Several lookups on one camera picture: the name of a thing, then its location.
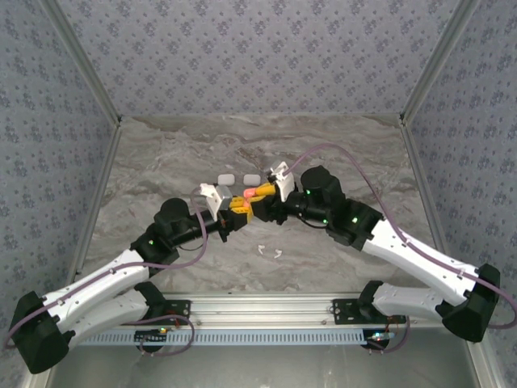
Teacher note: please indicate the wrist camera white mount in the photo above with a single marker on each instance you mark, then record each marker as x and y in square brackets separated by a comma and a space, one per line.
[284, 182]
[210, 194]

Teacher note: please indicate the small black controller board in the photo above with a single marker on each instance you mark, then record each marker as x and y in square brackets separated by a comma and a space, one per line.
[379, 337]
[151, 337]

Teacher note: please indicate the aluminium side frame rail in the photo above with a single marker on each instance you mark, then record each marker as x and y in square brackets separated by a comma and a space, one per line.
[410, 141]
[106, 161]

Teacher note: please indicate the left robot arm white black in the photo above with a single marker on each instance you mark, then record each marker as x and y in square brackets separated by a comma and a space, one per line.
[93, 283]

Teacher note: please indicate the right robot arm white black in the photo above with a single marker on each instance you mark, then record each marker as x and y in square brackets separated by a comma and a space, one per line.
[416, 258]

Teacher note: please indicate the aluminium corner frame post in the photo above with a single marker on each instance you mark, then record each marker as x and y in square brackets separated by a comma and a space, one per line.
[82, 60]
[437, 60]

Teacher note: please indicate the aluminium front mounting rail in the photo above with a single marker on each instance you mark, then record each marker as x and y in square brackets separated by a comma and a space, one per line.
[258, 309]

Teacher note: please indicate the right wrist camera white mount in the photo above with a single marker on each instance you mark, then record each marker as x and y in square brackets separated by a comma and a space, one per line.
[284, 182]

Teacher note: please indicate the grey metal base panel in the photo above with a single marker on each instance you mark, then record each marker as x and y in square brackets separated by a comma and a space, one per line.
[258, 368]

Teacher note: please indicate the pink earbud charging case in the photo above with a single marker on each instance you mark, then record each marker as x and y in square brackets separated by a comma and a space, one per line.
[251, 192]

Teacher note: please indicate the white earbud charging case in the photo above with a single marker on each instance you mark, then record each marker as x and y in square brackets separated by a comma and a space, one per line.
[251, 178]
[226, 179]

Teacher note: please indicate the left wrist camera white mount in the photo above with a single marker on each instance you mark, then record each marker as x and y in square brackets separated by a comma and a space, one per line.
[210, 194]

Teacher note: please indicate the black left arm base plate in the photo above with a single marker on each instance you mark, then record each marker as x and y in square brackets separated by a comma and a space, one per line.
[179, 311]

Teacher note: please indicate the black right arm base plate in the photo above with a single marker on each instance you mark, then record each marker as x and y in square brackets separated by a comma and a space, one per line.
[347, 311]

